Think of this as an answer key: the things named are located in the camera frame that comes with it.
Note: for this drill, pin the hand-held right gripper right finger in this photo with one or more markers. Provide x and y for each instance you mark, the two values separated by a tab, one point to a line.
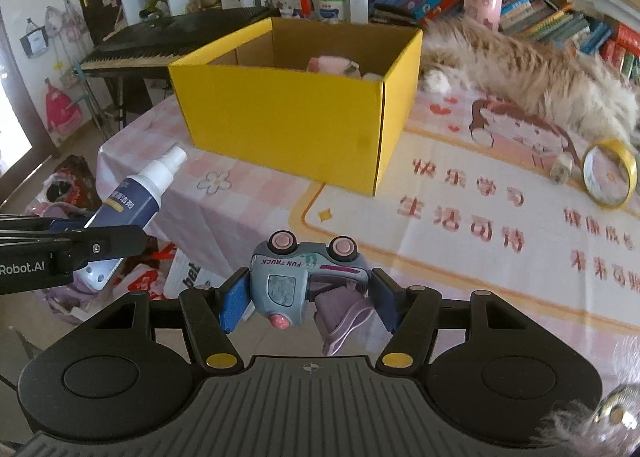
385	306

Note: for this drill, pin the white jar green lid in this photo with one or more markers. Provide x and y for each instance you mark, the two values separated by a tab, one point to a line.
331	8

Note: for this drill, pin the row of colourful books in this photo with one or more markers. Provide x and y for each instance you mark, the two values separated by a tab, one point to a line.
540	17

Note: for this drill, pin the pink backpack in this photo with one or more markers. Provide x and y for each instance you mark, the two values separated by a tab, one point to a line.
60	112

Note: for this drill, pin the pale fluffy fur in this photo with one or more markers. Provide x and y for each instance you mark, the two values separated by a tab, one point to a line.
565	424

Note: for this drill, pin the white blue spray bottle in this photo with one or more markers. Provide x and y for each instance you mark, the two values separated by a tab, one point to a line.
135	197

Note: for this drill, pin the white blue hanging bag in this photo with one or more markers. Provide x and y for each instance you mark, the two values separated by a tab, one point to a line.
33	39

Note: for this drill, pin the grey toy truck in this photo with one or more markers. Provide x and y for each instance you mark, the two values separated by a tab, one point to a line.
285	282

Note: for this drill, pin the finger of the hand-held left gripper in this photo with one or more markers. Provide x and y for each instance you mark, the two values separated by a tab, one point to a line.
30	228
110	243

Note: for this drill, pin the black electronic piano keyboard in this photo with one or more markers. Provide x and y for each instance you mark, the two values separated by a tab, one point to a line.
190	27

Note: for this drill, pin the small white tape roll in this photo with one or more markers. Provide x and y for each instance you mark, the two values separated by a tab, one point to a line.
561	169

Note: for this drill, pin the black keyboard stand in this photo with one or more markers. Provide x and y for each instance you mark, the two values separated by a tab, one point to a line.
117	92

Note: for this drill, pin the pink printed cup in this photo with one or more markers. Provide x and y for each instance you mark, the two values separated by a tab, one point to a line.
482	4

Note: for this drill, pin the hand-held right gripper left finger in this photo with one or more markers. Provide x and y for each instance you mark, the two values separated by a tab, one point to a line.
232	304

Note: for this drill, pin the white pen holder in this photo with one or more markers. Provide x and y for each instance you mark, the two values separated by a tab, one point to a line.
285	6

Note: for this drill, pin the pink printed tablecloth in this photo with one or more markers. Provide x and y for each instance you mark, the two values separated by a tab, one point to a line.
450	247

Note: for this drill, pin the pink plush toy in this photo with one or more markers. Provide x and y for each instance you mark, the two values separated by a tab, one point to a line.
325	64

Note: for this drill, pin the yellow tape roll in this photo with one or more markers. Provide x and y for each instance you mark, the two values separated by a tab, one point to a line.
626	155

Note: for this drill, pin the pale pink hanging bag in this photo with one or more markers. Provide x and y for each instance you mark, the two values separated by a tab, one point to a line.
64	19

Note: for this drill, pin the yellow cardboard box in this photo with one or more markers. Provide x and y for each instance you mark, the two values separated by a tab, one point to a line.
280	107

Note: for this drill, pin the fluffy beige cat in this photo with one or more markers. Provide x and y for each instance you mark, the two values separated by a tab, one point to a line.
525	67

